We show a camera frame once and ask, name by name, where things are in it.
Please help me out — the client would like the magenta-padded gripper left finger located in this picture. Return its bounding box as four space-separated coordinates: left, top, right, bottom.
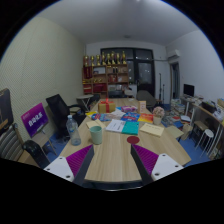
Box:
43 143 95 187

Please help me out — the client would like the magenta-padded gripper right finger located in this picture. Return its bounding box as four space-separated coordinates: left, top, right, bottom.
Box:
130 143 185 186

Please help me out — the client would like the clear plastic water bottle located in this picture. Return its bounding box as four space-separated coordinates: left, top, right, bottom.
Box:
65 114 82 147

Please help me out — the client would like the black plastic chair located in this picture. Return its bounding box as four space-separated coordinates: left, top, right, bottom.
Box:
22 139 51 169

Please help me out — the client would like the wide pale yellow booklet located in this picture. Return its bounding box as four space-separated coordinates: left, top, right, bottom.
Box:
139 122 165 138

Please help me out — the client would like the flat round red coaster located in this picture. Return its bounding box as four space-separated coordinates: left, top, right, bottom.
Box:
126 135 141 145

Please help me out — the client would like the mint green cup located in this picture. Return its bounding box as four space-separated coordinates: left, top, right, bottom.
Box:
89 125 104 146

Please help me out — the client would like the teal book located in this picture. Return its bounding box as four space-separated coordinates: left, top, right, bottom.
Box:
121 120 140 136

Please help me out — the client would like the orange red book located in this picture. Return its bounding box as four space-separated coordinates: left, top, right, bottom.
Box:
137 112 155 124

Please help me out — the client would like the small pale yellow booklet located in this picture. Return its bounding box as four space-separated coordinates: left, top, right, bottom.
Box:
85 118 107 130

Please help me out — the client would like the purple sign board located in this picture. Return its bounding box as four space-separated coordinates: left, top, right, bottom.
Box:
20 102 50 139

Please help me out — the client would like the black office chair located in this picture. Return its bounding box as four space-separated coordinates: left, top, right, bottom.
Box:
45 93 87 139

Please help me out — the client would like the white round stool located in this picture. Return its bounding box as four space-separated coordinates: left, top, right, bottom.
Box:
195 128 215 155

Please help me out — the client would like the striped chair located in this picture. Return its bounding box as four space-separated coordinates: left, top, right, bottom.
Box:
0 123 26 163

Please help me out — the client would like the blue book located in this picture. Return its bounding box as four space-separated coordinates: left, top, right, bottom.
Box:
120 111 141 123

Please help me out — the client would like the blue and red booklet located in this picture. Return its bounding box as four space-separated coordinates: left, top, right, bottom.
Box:
90 113 113 123

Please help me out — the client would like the white printed booklet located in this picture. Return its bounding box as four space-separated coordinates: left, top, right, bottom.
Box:
105 118 127 134

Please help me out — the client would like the upright yellow carton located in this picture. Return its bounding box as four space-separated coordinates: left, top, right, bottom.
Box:
137 100 147 114

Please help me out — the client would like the pink packet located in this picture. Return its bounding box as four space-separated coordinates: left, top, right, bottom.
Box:
120 105 138 113

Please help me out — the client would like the grey chair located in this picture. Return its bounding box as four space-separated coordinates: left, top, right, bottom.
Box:
135 89 157 109

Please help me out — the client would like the small round side table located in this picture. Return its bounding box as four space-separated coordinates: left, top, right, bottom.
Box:
76 94 95 111

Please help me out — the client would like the yellow gift box red ribbon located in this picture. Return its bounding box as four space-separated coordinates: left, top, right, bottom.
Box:
97 98 117 114

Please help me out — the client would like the black computer monitor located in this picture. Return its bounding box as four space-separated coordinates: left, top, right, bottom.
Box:
183 83 196 98

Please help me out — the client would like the wooden shelf unit with trophies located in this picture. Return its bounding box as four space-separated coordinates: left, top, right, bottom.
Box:
81 50 129 98

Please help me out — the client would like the white wall air conditioner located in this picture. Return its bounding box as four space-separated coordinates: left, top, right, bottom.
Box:
166 49 182 62

